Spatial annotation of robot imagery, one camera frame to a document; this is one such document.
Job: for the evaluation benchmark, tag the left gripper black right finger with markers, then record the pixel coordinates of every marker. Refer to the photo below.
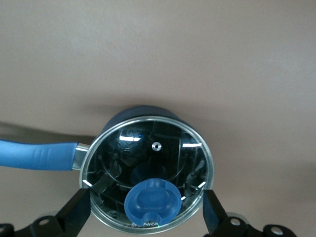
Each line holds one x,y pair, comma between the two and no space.
218,222

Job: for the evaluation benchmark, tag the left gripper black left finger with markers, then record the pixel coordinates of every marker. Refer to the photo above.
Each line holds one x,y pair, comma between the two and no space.
69,217

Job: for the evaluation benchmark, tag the glass lid with blue knob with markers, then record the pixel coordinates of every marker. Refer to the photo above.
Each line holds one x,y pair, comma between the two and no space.
153,202

